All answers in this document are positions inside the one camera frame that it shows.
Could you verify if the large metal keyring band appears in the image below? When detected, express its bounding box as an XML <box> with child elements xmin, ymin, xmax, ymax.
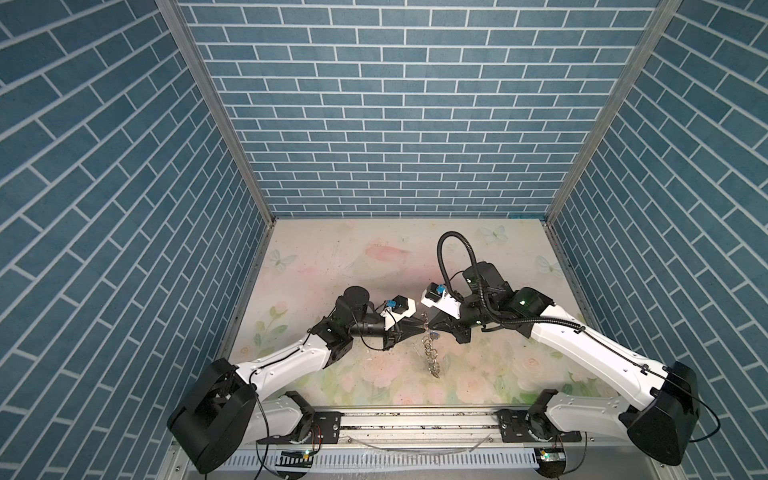
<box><xmin>421</xmin><ymin>312</ymin><xmax>441</xmax><ymax>379</ymax></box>

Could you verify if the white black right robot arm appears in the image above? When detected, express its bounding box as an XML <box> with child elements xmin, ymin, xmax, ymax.
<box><xmin>422</xmin><ymin>231</ymin><xmax>711</xmax><ymax>466</ymax></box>

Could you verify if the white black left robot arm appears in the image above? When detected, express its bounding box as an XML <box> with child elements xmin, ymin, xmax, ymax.
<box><xmin>167</xmin><ymin>286</ymin><xmax>425</xmax><ymax>475</ymax></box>

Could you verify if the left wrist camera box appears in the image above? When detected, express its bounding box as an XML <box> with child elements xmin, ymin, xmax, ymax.
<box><xmin>381</xmin><ymin>295</ymin><xmax>417</xmax><ymax>330</ymax></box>

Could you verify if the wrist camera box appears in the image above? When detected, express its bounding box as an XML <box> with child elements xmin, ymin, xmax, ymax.
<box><xmin>381</xmin><ymin>295</ymin><xmax>417</xmax><ymax>330</ymax></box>
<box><xmin>421</xmin><ymin>282</ymin><xmax>461</xmax><ymax>319</ymax></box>

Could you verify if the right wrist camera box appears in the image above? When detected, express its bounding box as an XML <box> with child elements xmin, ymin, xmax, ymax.
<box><xmin>421</xmin><ymin>282</ymin><xmax>461</xmax><ymax>319</ymax></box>

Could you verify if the aluminium front rail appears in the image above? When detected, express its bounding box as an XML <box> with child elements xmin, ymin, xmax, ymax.
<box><xmin>173</xmin><ymin>404</ymin><xmax>661</xmax><ymax>451</ymax></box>

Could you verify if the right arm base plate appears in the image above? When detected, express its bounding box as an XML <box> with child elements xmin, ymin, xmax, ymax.
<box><xmin>494</xmin><ymin>408</ymin><xmax>583</xmax><ymax>443</ymax></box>

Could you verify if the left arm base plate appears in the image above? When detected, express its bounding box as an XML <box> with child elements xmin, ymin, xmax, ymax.
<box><xmin>258</xmin><ymin>411</ymin><xmax>343</xmax><ymax>445</ymax></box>

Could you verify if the perforated cable duct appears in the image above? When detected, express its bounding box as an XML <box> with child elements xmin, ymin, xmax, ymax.
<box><xmin>215</xmin><ymin>448</ymin><xmax>539</xmax><ymax>474</ymax></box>

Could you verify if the aluminium right corner post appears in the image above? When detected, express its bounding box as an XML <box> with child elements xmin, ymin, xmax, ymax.
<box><xmin>543</xmin><ymin>0</ymin><xmax>682</xmax><ymax>230</ymax></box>

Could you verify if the aluminium corner post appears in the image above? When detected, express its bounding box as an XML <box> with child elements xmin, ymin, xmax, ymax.
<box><xmin>543</xmin><ymin>0</ymin><xmax>682</xmax><ymax>230</ymax></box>
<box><xmin>156</xmin><ymin>0</ymin><xmax>275</xmax><ymax>229</ymax></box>

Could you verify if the aluminium left corner post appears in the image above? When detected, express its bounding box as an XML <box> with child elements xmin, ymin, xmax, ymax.
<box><xmin>156</xmin><ymin>0</ymin><xmax>275</xmax><ymax>229</ymax></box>

